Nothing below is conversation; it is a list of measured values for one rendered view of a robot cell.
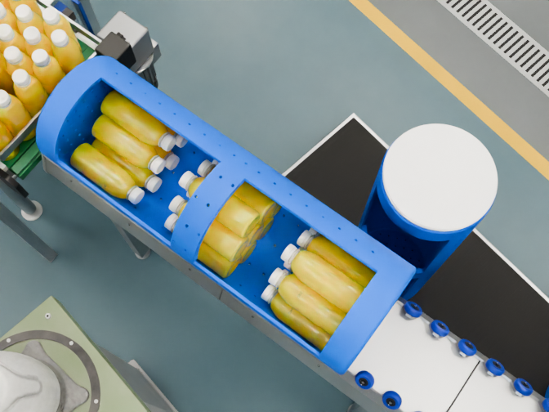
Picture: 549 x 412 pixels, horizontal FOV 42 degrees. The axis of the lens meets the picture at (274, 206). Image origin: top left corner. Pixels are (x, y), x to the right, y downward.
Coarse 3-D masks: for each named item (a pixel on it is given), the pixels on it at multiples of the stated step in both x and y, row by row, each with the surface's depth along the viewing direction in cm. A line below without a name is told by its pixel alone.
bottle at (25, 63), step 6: (24, 54) 182; (6, 60) 182; (24, 60) 181; (30, 60) 184; (6, 66) 183; (12, 66) 181; (18, 66) 181; (24, 66) 182; (30, 66) 184; (12, 72) 182; (30, 72) 184
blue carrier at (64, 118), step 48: (96, 96) 176; (144, 96) 162; (48, 144) 164; (192, 144) 180; (96, 192) 166; (288, 192) 155; (192, 240) 154; (288, 240) 176; (336, 240) 150; (240, 288) 168; (384, 288) 145; (288, 336) 156; (336, 336) 146
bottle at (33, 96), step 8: (32, 80) 180; (16, 88) 179; (24, 88) 179; (32, 88) 180; (40, 88) 182; (24, 96) 180; (32, 96) 181; (40, 96) 183; (48, 96) 189; (24, 104) 185; (32, 104) 184; (40, 104) 185; (32, 112) 188
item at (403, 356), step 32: (128, 224) 186; (256, 320) 180; (384, 320) 174; (416, 320) 174; (384, 352) 171; (416, 352) 171; (448, 352) 171; (384, 384) 169; (416, 384) 169; (448, 384) 169; (480, 384) 169
